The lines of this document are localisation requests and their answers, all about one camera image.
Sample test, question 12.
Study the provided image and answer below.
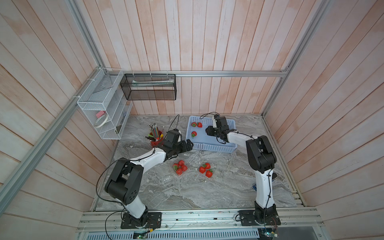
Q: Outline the red metal pencil bucket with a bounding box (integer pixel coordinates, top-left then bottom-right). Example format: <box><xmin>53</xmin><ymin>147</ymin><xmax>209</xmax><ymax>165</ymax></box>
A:
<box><xmin>149</xmin><ymin>131</ymin><xmax>164</xmax><ymax>148</ymax></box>

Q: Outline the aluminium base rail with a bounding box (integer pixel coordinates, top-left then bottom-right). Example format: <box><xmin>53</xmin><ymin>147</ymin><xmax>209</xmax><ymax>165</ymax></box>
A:
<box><xmin>77</xmin><ymin>207</ymin><xmax>325</xmax><ymax>232</ymax></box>

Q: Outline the pink sticky note pad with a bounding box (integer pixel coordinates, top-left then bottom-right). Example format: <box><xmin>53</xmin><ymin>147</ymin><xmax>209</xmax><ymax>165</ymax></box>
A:
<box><xmin>95</xmin><ymin>111</ymin><xmax>106</xmax><ymax>119</ymax></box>

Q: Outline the light blue perforated plastic basket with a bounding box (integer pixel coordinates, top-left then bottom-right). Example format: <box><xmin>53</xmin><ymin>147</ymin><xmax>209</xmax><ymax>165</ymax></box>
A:
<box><xmin>185</xmin><ymin>116</ymin><xmax>237</xmax><ymax>153</ymax></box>

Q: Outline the black mesh wall basket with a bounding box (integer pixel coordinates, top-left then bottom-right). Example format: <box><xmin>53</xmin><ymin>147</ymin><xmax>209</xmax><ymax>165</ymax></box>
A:
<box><xmin>120</xmin><ymin>74</ymin><xmax>177</xmax><ymax>101</ymax></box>

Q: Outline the white wire mesh shelf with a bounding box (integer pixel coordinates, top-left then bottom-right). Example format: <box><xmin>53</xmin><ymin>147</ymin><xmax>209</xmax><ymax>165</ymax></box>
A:
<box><xmin>77</xmin><ymin>68</ymin><xmax>132</xmax><ymax>140</ymax></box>

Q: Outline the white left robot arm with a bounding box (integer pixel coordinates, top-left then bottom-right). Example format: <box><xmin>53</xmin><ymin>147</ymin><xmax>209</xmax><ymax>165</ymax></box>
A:
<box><xmin>105</xmin><ymin>129</ymin><xmax>194</xmax><ymax>220</ymax></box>

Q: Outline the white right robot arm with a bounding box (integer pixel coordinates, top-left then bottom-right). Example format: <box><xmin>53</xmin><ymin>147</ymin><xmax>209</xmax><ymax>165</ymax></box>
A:
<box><xmin>206</xmin><ymin>114</ymin><xmax>281</xmax><ymax>226</ymax></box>

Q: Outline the white tape roll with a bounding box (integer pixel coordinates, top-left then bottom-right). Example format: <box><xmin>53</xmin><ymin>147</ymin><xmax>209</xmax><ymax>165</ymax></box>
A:
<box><xmin>94</xmin><ymin>114</ymin><xmax>109</xmax><ymax>129</ymax></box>

